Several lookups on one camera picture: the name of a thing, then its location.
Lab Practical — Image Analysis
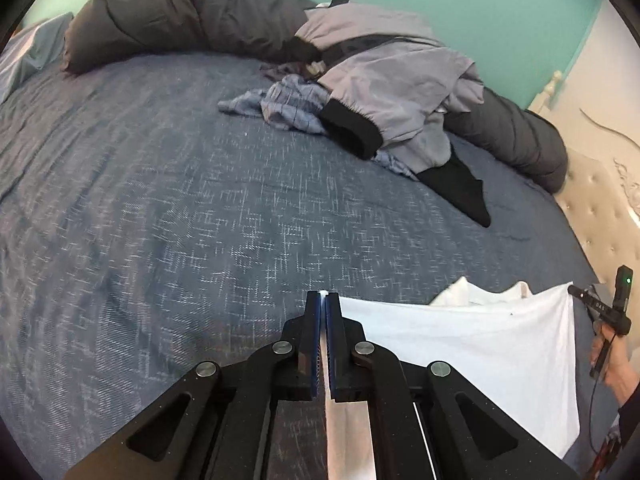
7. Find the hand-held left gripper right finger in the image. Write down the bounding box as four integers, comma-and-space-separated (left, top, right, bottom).
325, 291, 583, 480

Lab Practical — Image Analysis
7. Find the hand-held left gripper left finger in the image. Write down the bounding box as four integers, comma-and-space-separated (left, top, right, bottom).
65, 292, 321, 480

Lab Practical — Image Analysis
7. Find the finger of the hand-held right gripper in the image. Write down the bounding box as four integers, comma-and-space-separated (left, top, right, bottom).
567, 285, 612, 317

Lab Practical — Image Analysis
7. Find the white long-sleeved shirt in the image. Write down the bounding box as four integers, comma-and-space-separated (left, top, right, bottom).
320, 276, 581, 480

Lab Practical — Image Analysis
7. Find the person's right forearm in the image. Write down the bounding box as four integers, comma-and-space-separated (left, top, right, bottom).
617, 392, 640, 461

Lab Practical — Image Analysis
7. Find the person's right hand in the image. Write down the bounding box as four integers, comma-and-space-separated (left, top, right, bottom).
589, 322, 640, 409

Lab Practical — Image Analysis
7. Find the cream tufted headboard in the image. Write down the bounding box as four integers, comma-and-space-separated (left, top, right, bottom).
525, 0, 640, 321

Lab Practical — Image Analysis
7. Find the black garment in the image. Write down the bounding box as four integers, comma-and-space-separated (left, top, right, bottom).
415, 142, 492, 227

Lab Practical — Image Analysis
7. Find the blue speckled bed cover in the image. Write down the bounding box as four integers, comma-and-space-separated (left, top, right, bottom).
0, 47, 626, 480

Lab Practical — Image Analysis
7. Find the blue plaid garment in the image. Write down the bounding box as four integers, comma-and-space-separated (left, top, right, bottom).
217, 74, 422, 182

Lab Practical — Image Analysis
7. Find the lavender jacket with black cuffs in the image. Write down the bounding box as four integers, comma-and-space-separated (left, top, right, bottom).
295, 0, 486, 174

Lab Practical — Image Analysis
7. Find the dark grey duvet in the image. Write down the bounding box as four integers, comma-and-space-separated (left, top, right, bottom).
62, 0, 569, 194

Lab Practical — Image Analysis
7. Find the light blue pillow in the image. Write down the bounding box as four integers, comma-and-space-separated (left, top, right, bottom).
0, 12, 76, 106

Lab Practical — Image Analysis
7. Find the black cable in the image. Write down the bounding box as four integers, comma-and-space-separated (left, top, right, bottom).
584, 375, 621, 478

